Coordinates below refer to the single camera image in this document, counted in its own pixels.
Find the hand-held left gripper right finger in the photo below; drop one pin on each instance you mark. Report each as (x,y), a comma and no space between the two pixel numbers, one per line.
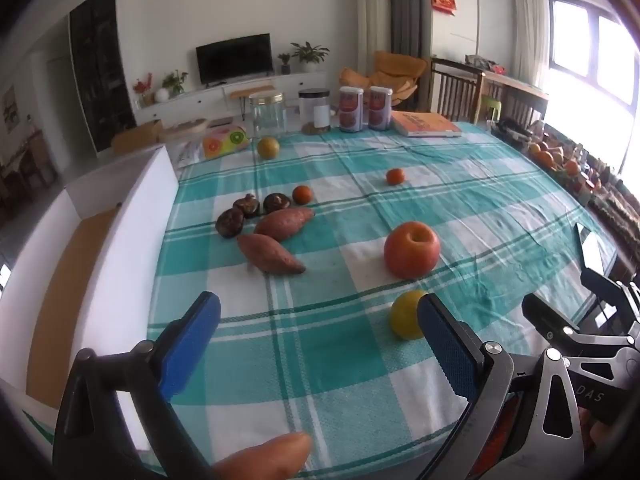
(445,345)

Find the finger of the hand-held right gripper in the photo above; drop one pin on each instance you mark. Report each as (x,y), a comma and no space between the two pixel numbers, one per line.
(615,297)
(547,322)

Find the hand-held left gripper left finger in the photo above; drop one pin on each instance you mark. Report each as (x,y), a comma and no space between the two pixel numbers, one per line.
(187,345)

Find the yellow lemon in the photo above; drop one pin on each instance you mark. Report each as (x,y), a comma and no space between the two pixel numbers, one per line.
(405,316)

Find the person's right hand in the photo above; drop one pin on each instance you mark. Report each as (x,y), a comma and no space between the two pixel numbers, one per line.
(592,427)

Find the person's left hand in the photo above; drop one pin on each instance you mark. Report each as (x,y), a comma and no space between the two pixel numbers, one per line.
(265,457)

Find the red apple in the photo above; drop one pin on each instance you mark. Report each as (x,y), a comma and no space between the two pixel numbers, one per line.
(411,252)

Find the sweet potato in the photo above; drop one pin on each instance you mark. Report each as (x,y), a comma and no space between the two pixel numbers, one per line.
(267,255)
(282,224)

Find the crate of oranges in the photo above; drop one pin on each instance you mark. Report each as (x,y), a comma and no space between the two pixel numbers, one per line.
(560,160)

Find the white open cardboard box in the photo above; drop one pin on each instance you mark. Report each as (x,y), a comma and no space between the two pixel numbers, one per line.
(145,200)

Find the teal checkered tablecloth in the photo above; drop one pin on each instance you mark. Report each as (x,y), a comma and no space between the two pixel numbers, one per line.
(350,210)

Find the small orange tangerine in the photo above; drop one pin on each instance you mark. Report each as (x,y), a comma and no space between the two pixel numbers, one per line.
(302,195)
(395,177)

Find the white printed plastic bag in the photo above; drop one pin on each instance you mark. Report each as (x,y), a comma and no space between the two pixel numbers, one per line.
(189,154)

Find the fruit print tissue pack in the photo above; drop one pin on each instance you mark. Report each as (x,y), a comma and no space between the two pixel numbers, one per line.
(225,141)

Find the yellow-green orange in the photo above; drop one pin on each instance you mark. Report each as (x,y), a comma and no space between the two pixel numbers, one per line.
(268,148)

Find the orange cover book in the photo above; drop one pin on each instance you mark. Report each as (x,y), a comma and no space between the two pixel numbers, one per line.
(425,124)

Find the green plastic stool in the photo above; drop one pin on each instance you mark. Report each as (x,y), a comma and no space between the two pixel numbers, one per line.
(491,107)

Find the wooden side desk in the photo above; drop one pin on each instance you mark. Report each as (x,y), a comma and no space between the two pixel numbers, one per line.
(515,82)

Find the large window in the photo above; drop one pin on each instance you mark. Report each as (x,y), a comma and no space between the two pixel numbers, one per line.
(595,60)

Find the glass jar with gold lid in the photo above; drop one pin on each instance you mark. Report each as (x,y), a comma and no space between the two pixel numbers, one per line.
(267,117)

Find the red and white tin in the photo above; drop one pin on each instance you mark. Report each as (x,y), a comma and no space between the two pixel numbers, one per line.
(351,110)
(380,109)

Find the white television cabinet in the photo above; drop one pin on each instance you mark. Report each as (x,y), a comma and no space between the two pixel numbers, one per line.
(190,100)

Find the white round vase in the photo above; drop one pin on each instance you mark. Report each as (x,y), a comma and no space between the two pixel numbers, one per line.
(161,95)

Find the dark wooden chair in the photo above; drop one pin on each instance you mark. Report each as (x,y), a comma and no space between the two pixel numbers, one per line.
(452,90)

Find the red flower arrangement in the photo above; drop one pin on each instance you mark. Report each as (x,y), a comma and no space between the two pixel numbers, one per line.
(142,87)

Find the small wooden top stool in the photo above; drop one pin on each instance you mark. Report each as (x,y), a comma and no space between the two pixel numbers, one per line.
(250,91)

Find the leafy green houseplant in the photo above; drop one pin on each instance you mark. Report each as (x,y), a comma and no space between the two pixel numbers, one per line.
(175,82)

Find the glass jar with black lid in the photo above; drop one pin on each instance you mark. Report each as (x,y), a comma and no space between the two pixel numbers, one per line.
(314,110)

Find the orange lounge chair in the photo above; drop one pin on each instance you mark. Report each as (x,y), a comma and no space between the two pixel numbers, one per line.
(395,70)

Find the white sheer curtain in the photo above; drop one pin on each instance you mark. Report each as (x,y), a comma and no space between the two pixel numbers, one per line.
(530,25)

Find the black glass cabinet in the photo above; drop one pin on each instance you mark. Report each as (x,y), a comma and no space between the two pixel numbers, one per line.
(100,70)

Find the black flat television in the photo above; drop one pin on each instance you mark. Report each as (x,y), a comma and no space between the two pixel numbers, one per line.
(234,57)

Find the small dark pot plant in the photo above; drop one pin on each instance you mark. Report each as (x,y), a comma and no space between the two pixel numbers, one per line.
(284,62)

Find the large potted green plant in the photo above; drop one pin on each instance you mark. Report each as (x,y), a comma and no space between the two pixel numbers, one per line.
(310,55)

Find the white standing air conditioner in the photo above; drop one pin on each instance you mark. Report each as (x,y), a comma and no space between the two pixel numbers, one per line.
(372,20)

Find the grey curtain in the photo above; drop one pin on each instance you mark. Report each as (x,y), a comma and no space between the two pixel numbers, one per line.
(410,5)

